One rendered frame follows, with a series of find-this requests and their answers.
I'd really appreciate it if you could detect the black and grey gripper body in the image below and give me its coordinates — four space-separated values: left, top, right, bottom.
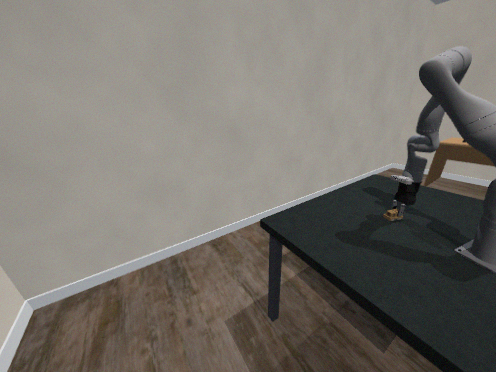
391 169 424 205

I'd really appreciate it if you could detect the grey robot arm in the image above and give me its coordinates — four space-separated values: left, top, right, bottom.
405 46 496 265

